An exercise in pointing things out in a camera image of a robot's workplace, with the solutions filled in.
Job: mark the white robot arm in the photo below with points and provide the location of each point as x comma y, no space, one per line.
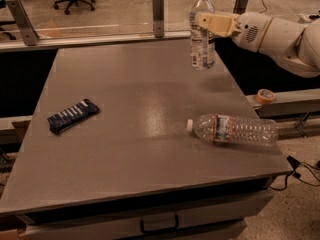
293,46

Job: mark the dark blue snack wrapper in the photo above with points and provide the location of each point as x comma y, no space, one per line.
71,116

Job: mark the left metal glass bracket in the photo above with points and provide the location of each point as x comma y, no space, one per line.
29,35

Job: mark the metal barrier rail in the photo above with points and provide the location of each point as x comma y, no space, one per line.
57,43

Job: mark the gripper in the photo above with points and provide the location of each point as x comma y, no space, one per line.
249,30

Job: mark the white labelled plastic bottle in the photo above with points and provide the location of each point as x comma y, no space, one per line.
202,40

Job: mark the metal glass bracket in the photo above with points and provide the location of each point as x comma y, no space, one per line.
240,6
158,18
29,35

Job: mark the clear crumpled water bottle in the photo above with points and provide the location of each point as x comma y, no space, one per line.
217,128

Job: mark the grey drawer with handle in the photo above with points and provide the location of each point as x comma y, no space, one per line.
221,218

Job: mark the right metal glass bracket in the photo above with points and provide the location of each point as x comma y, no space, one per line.
240,6

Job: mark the orange tape roll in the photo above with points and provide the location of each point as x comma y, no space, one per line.
265,96

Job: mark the middle metal glass bracket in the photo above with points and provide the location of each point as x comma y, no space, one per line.
158,18

